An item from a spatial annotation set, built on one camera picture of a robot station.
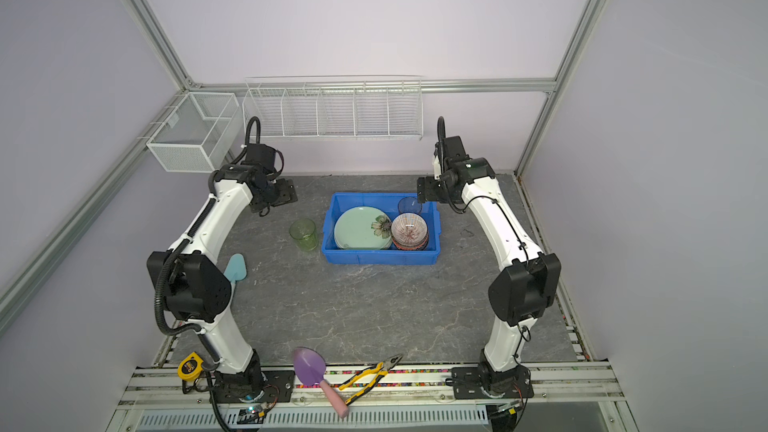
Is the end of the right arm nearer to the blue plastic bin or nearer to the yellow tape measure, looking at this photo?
the blue plastic bin

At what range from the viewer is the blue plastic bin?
3.02 ft

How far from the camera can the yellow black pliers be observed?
74 centimetres

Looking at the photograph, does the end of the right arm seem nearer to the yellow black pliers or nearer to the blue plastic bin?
the blue plastic bin
